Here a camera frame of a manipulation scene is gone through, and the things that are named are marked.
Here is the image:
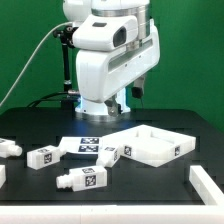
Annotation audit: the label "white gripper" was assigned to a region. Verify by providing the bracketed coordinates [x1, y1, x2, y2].
[73, 15, 160, 117]

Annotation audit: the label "white square tabletop part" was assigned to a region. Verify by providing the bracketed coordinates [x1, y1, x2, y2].
[103, 125, 196, 167]

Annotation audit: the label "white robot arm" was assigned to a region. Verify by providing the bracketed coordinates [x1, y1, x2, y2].
[63, 0, 160, 121]

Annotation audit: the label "white marker sheet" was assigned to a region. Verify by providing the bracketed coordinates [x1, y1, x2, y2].
[59, 137, 102, 155]

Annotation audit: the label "white block left edge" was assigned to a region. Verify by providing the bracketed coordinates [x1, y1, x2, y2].
[0, 165, 6, 188]

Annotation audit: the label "white L-shaped fence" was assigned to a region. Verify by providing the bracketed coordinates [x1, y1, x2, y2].
[0, 165, 224, 224]

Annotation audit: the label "black cables on table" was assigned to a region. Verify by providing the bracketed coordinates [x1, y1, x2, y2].
[26, 91, 81, 108]

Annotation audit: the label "black camera stand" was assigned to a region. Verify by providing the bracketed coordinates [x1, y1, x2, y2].
[53, 25, 78, 109]

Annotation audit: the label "grey cable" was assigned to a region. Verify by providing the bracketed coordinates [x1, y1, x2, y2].
[0, 21, 74, 108]

